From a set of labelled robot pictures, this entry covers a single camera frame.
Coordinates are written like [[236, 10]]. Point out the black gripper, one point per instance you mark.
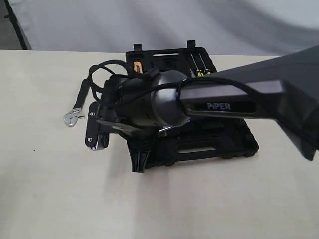
[[108, 123]]

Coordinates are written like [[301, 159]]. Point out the adjustable wrench black handle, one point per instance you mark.
[[72, 117]]

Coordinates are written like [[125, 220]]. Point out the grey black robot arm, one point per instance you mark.
[[168, 116]]

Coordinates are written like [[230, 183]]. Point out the black plastic tool case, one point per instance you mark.
[[202, 137]]

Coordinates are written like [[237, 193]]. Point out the orange utility knife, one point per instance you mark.
[[138, 67]]

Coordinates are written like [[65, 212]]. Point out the yellow black screwdriver left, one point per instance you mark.
[[199, 73]]

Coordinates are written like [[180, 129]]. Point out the yellow black screwdriver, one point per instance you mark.
[[199, 73], [207, 71]]

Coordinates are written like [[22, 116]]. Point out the yellow black screwdriver right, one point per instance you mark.
[[207, 71]]

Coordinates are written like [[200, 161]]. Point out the black metal stand pole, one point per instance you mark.
[[14, 21]]

